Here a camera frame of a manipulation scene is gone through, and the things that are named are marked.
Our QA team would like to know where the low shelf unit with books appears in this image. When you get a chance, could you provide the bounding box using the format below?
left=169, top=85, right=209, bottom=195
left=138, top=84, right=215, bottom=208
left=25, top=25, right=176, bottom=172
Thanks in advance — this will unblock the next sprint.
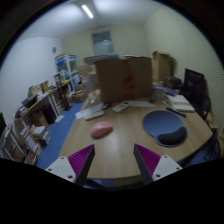
left=0, top=123, right=43, bottom=166

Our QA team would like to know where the pink computer mouse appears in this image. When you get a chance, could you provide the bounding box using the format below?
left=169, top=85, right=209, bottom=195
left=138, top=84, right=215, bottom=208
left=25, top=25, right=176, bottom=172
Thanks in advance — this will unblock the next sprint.
left=90, top=120, right=115, bottom=139

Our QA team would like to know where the clear plastic jar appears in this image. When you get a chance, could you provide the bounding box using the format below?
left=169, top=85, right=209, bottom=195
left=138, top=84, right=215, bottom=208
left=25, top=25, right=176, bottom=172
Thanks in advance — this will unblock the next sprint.
left=87, top=89, right=101, bottom=105

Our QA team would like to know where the frosted window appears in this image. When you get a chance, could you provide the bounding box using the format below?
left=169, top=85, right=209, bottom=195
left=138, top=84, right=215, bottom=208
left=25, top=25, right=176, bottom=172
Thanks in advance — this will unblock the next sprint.
left=91, top=30, right=115, bottom=56

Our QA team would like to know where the cluttered wooden side desk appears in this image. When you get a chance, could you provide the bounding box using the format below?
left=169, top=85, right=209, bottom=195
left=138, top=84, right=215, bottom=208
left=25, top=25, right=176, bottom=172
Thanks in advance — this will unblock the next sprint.
left=14, top=79, right=73, bottom=134

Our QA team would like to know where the open white book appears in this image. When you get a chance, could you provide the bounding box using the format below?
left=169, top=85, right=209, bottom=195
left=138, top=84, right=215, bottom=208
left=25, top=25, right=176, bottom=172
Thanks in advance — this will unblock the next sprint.
left=166, top=94, right=196, bottom=113

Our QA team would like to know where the large brown cardboard box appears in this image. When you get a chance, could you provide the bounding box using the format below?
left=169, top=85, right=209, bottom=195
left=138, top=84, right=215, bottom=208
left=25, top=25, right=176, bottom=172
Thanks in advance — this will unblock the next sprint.
left=94, top=56, right=155, bottom=104

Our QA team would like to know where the black marker pen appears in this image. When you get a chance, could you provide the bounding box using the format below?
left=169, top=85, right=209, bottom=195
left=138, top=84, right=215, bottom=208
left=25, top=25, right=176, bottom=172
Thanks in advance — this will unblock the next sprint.
left=166, top=106, right=188, bottom=118

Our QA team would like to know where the cardboard box on floor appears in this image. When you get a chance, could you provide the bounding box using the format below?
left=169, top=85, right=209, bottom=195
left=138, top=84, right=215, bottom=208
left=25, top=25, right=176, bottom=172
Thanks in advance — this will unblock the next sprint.
left=71, top=89, right=88, bottom=104

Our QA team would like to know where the tall open cardboard box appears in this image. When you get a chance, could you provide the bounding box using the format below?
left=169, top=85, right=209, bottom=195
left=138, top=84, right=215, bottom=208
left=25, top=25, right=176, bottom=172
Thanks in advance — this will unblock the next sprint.
left=152, top=50, right=173, bottom=83

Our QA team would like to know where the dark bag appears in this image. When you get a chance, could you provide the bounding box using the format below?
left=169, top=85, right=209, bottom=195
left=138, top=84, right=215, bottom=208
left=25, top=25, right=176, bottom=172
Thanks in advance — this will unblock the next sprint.
left=163, top=75, right=184, bottom=90

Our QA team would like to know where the stack of books on floor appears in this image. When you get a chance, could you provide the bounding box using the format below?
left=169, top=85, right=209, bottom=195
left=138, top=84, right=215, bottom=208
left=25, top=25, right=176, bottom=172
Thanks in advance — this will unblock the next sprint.
left=32, top=125, right=52, bottom=146

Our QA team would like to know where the ceiling strip light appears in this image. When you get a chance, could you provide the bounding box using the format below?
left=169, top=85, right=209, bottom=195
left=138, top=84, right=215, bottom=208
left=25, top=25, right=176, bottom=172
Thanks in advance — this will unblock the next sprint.
left=81, top=4, right=95, bottom=19

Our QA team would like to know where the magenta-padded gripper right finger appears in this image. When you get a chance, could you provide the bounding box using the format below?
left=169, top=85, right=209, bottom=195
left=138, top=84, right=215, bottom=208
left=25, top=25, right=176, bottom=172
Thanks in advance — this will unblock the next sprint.
left=133, top=143, right=184, bottom=185

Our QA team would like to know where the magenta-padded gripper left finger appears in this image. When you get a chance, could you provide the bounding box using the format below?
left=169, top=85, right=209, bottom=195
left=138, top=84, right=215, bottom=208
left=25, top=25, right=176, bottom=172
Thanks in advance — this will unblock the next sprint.
left=45, top=143, right=96, bottom=187

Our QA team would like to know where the blue and white glass cabinet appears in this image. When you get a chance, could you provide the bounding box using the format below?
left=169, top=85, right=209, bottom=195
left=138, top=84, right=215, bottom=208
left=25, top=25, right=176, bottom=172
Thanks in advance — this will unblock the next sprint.
left=54, top=53, right=81, bottom=93

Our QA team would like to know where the black office chair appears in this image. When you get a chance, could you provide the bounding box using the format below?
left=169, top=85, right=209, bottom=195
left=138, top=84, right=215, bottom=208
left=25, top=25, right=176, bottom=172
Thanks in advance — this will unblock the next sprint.
left=182, top=68, right=212, bottom=122

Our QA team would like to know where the white paper sheet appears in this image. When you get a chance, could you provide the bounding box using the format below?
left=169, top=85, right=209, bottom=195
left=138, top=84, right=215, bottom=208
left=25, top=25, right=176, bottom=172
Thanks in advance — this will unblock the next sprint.
left=75, top=103, right=105, bottom=120
left=128, top=99, right=157, bottom=108

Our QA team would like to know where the blue mouse pad, black wrist rest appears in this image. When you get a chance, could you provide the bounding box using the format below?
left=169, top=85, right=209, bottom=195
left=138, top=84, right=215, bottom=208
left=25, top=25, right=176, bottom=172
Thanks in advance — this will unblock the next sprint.
left=142, top=110, right=188, bottom=148

